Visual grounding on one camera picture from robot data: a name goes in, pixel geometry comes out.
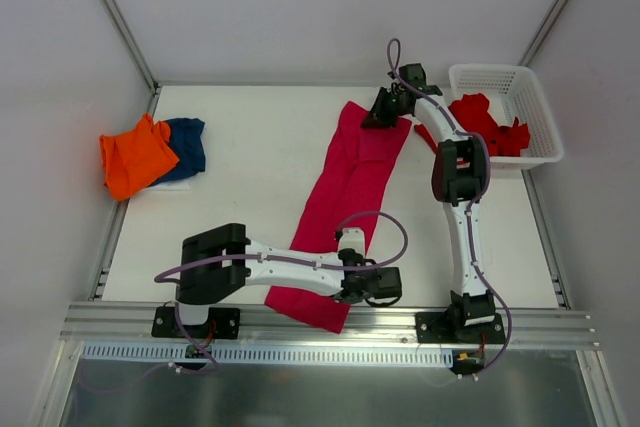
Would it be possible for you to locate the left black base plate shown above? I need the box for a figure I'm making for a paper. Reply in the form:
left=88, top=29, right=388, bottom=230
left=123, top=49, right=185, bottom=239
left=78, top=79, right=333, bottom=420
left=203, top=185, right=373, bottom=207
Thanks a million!
left=151, top=304, right=241, bottom=340

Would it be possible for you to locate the orange t shirt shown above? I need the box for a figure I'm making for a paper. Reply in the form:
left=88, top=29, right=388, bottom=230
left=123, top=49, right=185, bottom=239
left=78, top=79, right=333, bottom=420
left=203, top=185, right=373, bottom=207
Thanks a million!
left=99, top=114, right=179, bottom=202

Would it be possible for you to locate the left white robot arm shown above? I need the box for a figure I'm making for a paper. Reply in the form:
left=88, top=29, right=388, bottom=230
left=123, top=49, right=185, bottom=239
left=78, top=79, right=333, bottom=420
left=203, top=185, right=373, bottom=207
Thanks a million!
left=173, top=223, right=402, bottom=337

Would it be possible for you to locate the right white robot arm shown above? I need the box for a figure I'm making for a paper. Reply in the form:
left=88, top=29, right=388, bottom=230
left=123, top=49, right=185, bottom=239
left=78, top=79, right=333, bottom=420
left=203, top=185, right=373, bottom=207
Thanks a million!
left=361, top=63, right=496, bottom=343

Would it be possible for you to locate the magenta t shirt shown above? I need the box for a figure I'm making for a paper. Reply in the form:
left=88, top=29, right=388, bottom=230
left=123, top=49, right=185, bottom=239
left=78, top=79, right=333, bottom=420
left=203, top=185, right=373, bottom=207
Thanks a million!
left=265, top=101, right=412, bottom=334

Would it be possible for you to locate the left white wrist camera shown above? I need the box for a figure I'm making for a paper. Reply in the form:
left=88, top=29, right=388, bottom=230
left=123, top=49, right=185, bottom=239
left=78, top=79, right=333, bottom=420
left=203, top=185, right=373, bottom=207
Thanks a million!
left=336, top=227, right=366, bottom=256

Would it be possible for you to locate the white plastic basket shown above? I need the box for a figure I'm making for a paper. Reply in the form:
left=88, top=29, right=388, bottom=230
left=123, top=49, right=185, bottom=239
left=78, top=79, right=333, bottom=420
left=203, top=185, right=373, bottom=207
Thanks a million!
left=449, top=63, right=564, bottom=170

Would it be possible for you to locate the navy blue t shirt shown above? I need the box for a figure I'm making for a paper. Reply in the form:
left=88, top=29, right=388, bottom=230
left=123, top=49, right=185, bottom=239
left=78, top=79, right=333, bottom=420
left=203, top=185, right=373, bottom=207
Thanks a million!
left=152, top=118, right=206, bottom=186

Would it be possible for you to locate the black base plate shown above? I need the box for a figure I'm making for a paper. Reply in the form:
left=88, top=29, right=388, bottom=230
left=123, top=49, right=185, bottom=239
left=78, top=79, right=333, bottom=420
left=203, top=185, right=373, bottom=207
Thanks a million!
left=151, top=304, right=241, bottom=340
left=414, top=311, right=506, bottom=345

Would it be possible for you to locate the white slotted cable duct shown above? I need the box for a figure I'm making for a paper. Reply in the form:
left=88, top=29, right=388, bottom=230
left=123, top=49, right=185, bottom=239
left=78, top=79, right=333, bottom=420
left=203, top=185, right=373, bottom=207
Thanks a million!
left=81, top=342, right=454, bottom=368

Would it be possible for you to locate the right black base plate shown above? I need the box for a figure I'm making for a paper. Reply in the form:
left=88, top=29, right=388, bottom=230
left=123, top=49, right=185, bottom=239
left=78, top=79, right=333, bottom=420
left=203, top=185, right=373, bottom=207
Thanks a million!
left=414, top=311, right=506, bottom=345

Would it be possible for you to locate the red t shirt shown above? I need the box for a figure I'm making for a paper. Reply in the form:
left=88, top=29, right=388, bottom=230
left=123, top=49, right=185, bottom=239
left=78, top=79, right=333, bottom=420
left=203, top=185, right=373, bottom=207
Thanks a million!
left=413, top=93, right=532, bottom=158

